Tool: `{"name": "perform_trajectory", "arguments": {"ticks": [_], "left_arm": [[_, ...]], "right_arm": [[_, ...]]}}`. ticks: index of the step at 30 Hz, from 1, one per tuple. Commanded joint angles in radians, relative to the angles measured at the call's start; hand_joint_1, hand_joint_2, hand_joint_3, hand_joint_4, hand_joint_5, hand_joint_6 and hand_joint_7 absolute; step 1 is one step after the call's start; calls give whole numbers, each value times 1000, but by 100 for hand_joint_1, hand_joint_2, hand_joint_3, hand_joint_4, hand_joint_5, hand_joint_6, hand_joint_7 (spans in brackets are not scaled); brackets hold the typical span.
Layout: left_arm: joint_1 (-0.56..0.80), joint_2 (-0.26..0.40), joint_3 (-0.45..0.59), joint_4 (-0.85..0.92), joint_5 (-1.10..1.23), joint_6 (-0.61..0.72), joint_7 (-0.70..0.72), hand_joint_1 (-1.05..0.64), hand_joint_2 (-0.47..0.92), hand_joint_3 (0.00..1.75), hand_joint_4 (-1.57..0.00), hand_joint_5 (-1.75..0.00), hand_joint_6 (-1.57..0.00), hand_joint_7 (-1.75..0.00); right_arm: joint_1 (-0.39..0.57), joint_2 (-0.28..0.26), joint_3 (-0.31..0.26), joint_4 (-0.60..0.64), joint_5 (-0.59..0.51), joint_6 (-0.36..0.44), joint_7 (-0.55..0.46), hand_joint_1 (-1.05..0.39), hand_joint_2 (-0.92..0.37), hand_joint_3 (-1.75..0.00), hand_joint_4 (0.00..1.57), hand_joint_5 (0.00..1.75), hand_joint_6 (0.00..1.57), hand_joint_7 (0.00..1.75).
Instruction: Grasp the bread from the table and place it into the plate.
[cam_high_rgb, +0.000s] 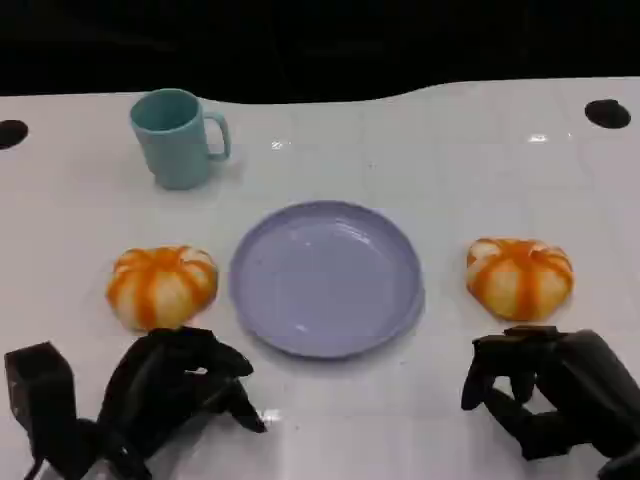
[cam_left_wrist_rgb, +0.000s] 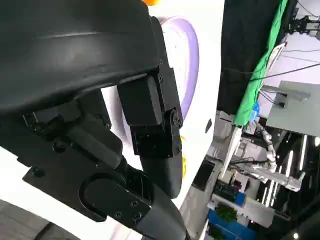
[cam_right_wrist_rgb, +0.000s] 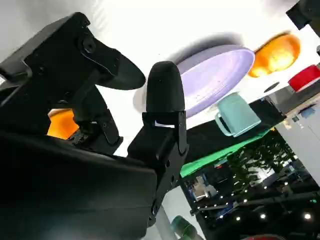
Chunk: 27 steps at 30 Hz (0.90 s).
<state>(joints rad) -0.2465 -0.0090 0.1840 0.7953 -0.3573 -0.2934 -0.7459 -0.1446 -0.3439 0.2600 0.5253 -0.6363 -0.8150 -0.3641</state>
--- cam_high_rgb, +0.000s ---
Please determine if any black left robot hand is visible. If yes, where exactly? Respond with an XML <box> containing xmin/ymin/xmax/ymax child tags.
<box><xmin>97</xmin><ymin>326</ymin><xmax>269</xmax><ymax>460</ymax></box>

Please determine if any black table grommet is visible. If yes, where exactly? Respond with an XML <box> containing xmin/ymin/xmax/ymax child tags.
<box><xmin>0</xmin><ymin>119</ymin><xmax>29</xmax><ymax>150</ymax></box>
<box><xmin>583</xmin><ymin>98</ymin><xmax>632</xmax><ymax>129</ymax></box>

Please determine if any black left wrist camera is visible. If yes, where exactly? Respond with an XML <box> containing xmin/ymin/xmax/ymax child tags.
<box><xmin>3</xmin><ymin>341</ymin><xmax>77</xmax><ymax>451</ymax></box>

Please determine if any orange and white bread roll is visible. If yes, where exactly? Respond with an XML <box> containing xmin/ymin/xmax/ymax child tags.
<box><xmin>466</xmin><ymin>237</ymin><xmax>574</xmax><ymax>322</ymax></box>
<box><xmin>105</xmin><ymin>244</ymin><xmax>220</xmax><ymax>332</ymax></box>

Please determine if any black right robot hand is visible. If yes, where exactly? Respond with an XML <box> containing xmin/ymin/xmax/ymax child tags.
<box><xmin>460</xmin><ymin>325</ymin><xmax>640</xmax><ymax>462</ymax></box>

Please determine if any pale green mug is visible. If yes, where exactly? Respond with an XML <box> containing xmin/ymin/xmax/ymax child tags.
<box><xmin>129</xmin><ymin>88</ymin><xmax>232</xmax><ymax>192</ymax></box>

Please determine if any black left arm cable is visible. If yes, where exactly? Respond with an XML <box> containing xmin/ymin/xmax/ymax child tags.
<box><xmin>27</xmin><ymin>442</ymin><xmax>55</xmax><ymax>480</ymax></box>

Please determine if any lilac plate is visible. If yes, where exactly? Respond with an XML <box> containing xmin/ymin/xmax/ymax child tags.
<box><xmin>228</xmin><ymin>200</ymin><xmax>427</xmax><ymax>361</ymax></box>

